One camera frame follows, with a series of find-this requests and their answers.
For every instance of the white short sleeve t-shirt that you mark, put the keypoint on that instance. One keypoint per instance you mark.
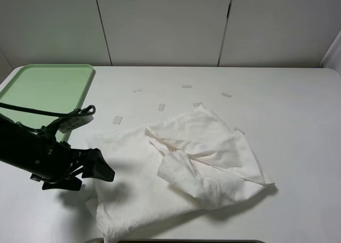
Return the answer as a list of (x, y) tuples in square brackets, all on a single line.
[(172, 167)]

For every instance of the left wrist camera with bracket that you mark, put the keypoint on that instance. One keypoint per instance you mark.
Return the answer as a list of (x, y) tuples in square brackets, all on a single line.
[(65, 125)]

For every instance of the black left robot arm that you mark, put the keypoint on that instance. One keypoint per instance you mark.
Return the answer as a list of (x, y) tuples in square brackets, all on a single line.
[(19, 145)]

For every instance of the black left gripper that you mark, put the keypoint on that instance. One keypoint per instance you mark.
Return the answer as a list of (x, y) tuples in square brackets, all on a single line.
[(54, 164)]

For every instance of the green plastic tray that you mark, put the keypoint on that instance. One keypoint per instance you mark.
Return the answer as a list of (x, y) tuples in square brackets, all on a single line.
[(48, 87)]

